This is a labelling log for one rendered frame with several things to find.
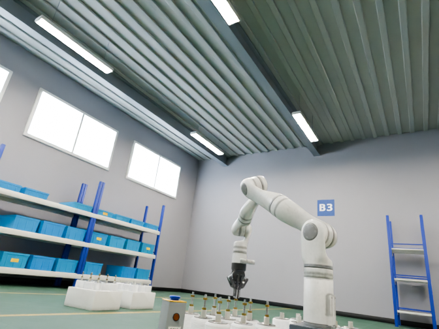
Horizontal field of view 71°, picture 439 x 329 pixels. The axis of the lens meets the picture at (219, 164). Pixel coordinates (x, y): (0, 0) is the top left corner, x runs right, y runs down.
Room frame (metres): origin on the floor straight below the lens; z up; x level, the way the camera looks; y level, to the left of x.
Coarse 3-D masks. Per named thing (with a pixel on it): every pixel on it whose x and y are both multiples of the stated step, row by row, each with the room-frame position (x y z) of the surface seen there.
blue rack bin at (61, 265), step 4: (56, 260) 5.44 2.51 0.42; (60, 260) 5.44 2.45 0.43; (64, 260) 5.50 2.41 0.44; (68, 260) 5.56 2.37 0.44; (72, 260) 5.62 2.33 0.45; (76, 260) 5.69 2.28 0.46; (56, 264) 5.43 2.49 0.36; (60, 264) 5.46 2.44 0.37; (64, 264) 5.52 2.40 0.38; (68, 264) 5.58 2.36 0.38; (72, 264) 5.64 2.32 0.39; (76, 264) 5.72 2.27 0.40; (52, 268) 5.47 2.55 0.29; (56, 268) 5.43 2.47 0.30; (60, 268) 5.48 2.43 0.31; (64, 268) 5.54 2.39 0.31; (68, 268) 5.60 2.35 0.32; (72, 268) 5.66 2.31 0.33; (68, 272) 5.62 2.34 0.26; (72, 272) 5.68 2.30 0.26
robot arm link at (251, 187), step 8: (240, 184) 1.35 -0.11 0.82; (248, 184) 1.29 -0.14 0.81; (256, 184) 1.30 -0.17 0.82; (248, 192) 1.30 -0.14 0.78; (256, 192) 1.26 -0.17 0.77; (264, 192) 1.23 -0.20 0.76; (272, 192) 1.21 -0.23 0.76; (256, 200) 1.28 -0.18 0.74; (264, 200) 1.22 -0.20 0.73; (272, 200) 1.18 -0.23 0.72
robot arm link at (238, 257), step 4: (236, 252) 1.59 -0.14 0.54; (236, 256) 1.59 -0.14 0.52; (240, 256) 1.58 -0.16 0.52; (244, 256) 1.59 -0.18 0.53; (232, 260) 1.61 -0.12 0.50; (236, 260) 1.58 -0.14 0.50; (240, 260) 1.54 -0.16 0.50; (244, 260) 1.54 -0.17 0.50; (248, 260) 1.56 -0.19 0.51; (252, 260) 1.58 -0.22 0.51
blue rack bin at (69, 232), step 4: (64, 228) 5.46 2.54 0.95; (68, 228) 5.42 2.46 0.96; (72, 228) 5.48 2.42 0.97; (76, 228) 5.55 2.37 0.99; (64, 232) 5.45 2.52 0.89; (68, 232) 5.44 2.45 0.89; (72, 232) 5.50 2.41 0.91; (76, 232) 5.57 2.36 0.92; (80, 232) 5.63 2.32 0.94; (84, 232) 5.70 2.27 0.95; (64, 236) 5.44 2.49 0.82; (68, 236) 5.46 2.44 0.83; (72, 236) 5.52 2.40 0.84; (76, 236) 5.59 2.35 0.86; (80, 236) 5.66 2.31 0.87; (76, 240) 5.62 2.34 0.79; (80, 240) 5.68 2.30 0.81
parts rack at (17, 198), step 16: (0, 192) 4.41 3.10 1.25; (16, 192) 4.59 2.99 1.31; (80, 192) 6.02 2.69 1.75; (48, 208) 5.60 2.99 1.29; (64, 208) 5.24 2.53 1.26; (96, 208) 5.76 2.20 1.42; (112, 224) 6.76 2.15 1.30; (128, 224) 6.43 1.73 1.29; (160, 224) 7.22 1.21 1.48; (48, 240) 5.16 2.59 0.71; (64, 240) 5.37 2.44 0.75; (64, 256) 6.03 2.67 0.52; (80, 256) 5.72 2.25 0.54; (144, 256) 6.95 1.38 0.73; (0, 272) 4.71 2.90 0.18; (16, 272) 4.88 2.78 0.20; (32, 272) 5.07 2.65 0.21; (48, 272) 5.28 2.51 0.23; (64, 272) 5.51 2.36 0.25; (80, 272) 5.76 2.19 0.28
